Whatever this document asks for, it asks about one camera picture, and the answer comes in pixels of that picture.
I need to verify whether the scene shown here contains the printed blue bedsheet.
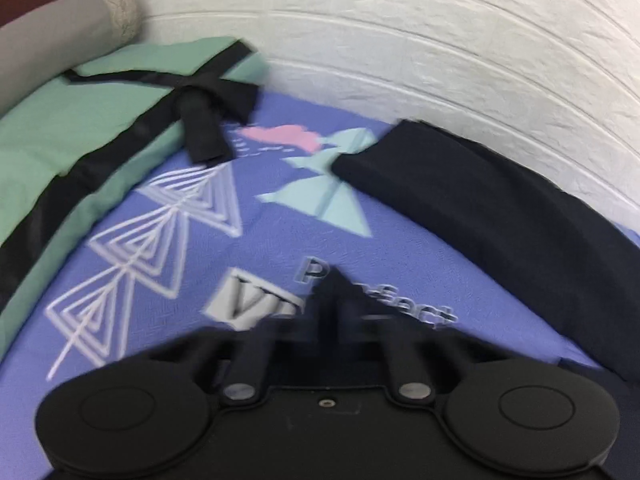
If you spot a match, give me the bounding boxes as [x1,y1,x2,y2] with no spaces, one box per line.
[0,87,640,480]

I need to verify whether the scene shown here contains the black pants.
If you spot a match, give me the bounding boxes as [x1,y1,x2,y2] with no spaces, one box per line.
[331,119,640,382]

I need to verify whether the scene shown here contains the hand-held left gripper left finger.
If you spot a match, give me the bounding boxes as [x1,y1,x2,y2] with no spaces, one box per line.
[165,264,337,404]

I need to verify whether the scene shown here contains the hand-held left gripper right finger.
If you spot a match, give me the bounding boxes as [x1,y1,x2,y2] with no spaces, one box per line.
[335,264,507,404]

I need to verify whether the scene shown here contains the green quilt with black stripes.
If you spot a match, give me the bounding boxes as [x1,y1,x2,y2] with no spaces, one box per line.
[0,36,271,361]

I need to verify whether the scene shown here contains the grey bolster pillow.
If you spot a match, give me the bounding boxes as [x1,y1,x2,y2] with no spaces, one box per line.
[0,0,146,116]

